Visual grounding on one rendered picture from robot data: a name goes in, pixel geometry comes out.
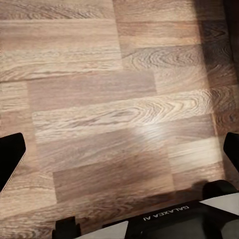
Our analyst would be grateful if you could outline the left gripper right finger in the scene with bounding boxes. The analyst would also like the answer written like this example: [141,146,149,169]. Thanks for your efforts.
[223,132,239,172]

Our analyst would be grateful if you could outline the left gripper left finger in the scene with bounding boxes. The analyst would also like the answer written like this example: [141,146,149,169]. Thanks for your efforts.
[0,132,26,192]

